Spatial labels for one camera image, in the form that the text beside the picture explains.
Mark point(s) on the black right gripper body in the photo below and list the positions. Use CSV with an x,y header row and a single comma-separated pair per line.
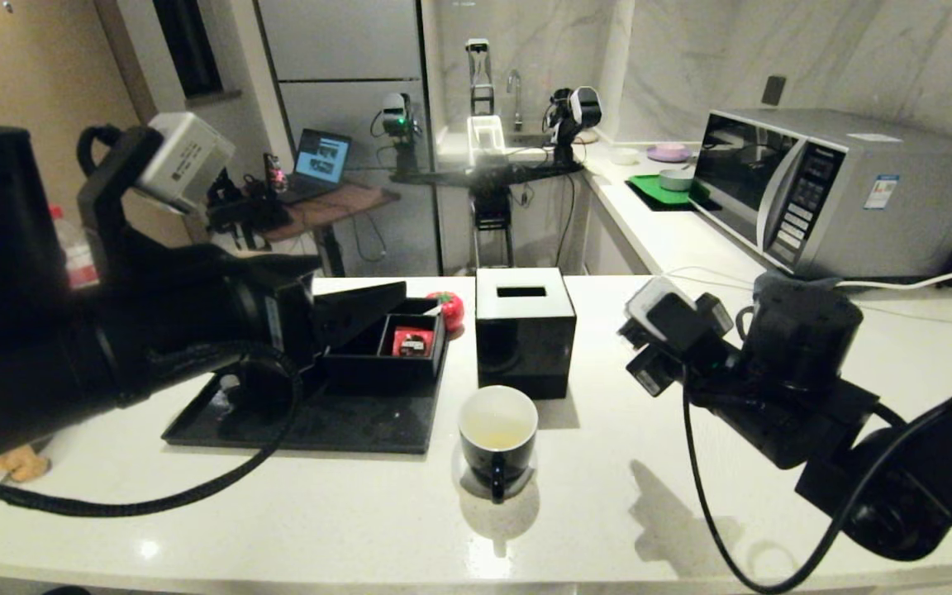
x,y
695,364

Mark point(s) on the green tray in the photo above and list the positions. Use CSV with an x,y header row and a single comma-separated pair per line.
x,y
649,188

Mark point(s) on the chrome faucet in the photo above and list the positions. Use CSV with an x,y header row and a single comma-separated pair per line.
x,y
517,106

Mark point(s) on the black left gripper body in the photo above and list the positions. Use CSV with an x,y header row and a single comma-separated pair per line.
x,y
290,326

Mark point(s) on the red tea packet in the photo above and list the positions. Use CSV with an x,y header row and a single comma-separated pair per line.
x,y
406,343

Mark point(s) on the wooden desk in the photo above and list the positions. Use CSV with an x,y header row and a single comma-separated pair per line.
x,y
335,208

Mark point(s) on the small white bowl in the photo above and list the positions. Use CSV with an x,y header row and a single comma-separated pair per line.
x,y
625,154

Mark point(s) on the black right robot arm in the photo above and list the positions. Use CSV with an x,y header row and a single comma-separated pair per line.
x,y
798,330

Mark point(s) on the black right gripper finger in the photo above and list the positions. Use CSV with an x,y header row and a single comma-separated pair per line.
x,y
649,380
633,335

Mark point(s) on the purple plate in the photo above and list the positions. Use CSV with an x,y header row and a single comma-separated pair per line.
x,y
668,153

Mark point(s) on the tan wooden door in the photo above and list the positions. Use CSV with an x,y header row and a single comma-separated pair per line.
x,y
46,66

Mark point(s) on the silver microwave oven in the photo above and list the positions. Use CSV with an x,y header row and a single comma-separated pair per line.
x,y
897,211

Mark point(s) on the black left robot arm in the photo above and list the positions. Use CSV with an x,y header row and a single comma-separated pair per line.
x,y
30,372

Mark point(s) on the black compartment organizer box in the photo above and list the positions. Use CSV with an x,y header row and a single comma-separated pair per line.
x,y
377,372

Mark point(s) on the dark window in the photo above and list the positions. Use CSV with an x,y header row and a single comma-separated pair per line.
x,y
187,49

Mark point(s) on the black mug white inside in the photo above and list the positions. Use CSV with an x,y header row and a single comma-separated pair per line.
x,y
497,463

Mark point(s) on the black serving tray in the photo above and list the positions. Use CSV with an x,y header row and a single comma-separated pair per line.
x,y
360,430

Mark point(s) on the grey bowl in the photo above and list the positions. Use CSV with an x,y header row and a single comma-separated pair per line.
x,y
674,179

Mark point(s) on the dark grey cloth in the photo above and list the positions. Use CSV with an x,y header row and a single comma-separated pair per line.
x,y
827,283

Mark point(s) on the black tissue box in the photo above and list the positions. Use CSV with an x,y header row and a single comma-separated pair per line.
x,y
525,347

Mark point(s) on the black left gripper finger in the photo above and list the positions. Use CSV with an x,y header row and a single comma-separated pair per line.
x,y
348,302
335,330

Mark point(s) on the dark wall socket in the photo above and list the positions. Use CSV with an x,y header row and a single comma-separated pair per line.
x,y
772,90

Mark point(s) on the tan cloth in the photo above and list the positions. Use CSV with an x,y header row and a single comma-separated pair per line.
x,y
26,467

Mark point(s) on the red tomato kitchen timer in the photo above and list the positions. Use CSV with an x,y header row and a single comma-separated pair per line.
x,y
451,310

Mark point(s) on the open laptop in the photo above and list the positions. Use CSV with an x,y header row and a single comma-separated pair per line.
x,y
323,159

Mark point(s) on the plastic water bottle red cap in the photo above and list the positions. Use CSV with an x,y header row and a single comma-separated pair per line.
x,y
79,256

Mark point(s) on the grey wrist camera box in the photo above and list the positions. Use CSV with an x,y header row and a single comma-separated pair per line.
x,y
658,302
187,161

